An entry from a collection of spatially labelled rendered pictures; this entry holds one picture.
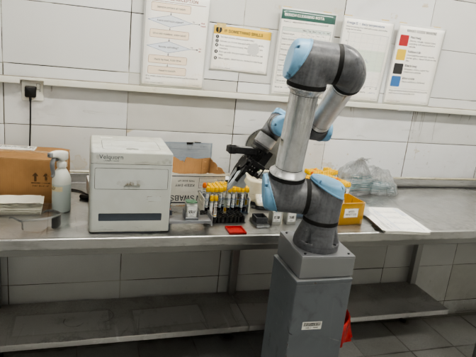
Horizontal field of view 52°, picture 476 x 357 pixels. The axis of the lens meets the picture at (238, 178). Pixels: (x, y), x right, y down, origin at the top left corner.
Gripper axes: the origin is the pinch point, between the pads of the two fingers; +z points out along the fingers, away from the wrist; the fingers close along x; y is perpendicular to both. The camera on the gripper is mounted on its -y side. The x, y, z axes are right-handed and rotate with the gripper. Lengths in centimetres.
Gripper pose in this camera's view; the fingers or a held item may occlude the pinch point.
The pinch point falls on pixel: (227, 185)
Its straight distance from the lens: 184.7
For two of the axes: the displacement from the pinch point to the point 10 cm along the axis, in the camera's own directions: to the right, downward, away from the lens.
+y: 7.7, 5.0, 4.0
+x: -2.9, -2.8, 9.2
